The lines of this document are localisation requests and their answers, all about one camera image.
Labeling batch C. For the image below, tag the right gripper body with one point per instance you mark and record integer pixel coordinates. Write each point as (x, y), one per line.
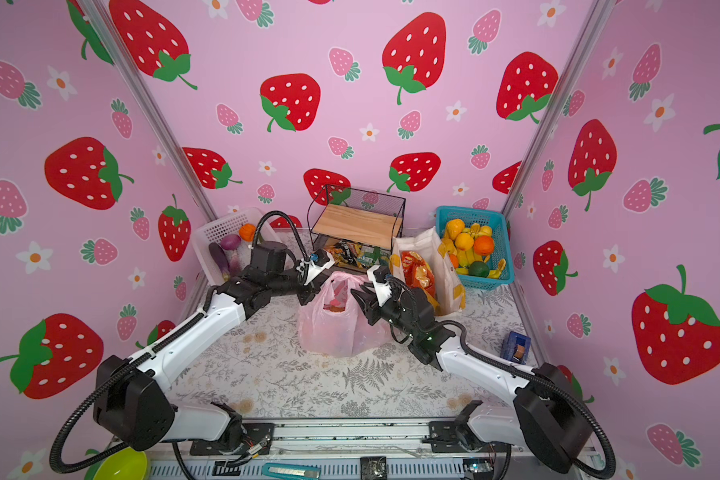
(393, 311)

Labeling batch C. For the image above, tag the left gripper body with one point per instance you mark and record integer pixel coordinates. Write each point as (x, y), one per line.
(308, 292)

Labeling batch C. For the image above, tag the red chips bag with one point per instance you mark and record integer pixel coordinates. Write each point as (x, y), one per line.
(418, 273)

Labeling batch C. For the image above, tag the pink plastic grocery bag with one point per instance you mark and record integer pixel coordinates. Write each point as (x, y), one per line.
(333, 323)

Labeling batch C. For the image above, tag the white canvas tote bag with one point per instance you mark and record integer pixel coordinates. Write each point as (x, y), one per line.
(450, 292)

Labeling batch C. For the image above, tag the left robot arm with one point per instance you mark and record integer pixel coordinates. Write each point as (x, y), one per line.
(130, 399)

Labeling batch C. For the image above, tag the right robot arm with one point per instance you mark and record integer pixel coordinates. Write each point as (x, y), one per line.
(548, 419)

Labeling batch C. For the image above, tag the snack bag under shelf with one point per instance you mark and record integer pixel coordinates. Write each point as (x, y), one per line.
(357, 255)

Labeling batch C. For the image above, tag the toy long purple eggplant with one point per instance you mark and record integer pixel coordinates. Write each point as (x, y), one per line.
(220, 259)

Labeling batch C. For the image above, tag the toy yellow lemon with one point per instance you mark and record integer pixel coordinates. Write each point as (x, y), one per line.
(464, 241)

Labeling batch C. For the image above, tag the toy avocado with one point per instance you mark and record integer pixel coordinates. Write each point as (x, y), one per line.
(479, 269)

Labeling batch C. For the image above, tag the toy orange fruit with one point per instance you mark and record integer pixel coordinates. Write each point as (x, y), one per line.
(484, 246)

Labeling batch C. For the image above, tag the teal plastic basket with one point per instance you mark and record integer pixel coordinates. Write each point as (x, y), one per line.
(450, 221)

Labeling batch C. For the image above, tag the blue box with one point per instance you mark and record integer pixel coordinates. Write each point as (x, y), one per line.
(516, 348)

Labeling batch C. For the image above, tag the green plastic bowl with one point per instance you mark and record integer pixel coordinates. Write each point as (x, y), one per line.
(126, 464)

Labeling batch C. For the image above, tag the black wire wooden shelf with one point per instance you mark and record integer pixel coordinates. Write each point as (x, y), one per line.
(354, 214)

